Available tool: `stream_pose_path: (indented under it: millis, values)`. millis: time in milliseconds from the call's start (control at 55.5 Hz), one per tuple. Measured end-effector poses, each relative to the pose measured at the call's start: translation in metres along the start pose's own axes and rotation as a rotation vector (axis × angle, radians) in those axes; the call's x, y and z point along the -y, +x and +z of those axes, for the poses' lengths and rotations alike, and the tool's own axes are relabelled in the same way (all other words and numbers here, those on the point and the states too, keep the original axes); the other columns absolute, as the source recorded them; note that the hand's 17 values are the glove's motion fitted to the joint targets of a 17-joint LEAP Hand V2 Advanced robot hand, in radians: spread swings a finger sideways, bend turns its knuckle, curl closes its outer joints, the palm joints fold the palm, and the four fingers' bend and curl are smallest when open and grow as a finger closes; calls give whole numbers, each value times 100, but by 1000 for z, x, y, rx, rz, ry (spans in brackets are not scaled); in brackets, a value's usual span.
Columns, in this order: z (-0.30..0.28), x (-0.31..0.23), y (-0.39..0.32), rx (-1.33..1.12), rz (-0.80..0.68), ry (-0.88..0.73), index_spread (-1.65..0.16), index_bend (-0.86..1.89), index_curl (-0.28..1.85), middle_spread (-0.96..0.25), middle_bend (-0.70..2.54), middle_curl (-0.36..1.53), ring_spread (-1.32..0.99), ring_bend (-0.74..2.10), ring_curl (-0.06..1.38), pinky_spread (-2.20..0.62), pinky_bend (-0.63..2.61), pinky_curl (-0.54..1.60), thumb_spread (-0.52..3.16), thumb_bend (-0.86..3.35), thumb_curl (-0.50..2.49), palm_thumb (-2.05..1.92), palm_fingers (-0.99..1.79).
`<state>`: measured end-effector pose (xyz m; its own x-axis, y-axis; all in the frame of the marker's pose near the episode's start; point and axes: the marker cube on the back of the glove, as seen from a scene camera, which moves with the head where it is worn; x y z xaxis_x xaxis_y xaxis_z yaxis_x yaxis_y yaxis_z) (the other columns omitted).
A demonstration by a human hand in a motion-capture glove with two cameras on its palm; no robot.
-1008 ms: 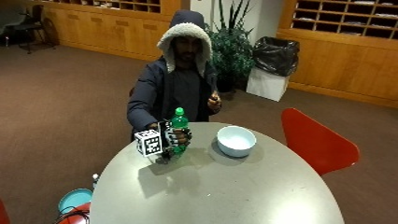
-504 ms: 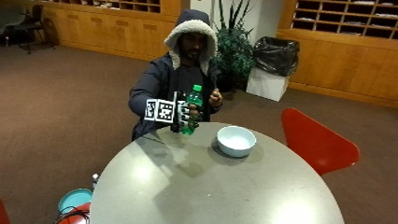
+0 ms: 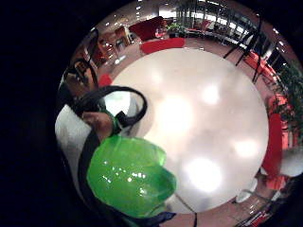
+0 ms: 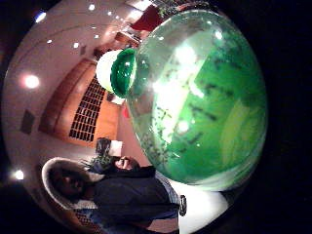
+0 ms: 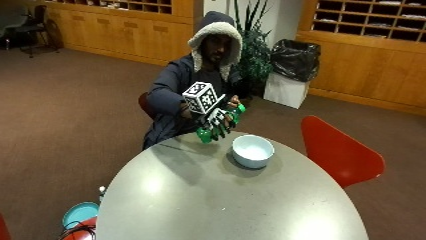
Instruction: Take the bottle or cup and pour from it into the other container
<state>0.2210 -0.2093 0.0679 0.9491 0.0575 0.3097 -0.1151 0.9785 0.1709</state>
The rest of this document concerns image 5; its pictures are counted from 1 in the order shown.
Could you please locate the green plastic bottle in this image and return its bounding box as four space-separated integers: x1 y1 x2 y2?
195 103 247 145

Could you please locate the white marker cube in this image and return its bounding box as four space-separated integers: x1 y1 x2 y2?
180 81 226 115

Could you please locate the white bowl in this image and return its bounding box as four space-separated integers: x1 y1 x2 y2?
230 134 275 170

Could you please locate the white trash bin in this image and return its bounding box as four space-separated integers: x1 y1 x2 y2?
262 71 311 110

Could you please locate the the person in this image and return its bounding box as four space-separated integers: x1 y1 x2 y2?
141 10 244 151

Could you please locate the green potted plant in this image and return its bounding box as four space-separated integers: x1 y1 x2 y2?
231 0 274 98

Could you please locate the red chair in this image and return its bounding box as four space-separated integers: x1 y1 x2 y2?
137 92 157 120
299 115 385 190

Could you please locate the black trash bag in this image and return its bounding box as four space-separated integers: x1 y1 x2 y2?
268 38 322 83

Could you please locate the wooden cabinet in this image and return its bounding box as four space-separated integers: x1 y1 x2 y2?
43 0 196 67

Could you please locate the wooden pigeonhole shelf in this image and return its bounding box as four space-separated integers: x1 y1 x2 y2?
295 0 426 116
43 0 174 16

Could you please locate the teal round lid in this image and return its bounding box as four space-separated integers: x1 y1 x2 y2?
61 201 99 231

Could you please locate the red round container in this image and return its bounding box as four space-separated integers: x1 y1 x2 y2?
58 216 98 240

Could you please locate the black chair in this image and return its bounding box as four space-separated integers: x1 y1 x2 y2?
13 4 62 59

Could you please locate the black cable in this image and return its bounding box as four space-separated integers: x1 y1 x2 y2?
57 223 97 240

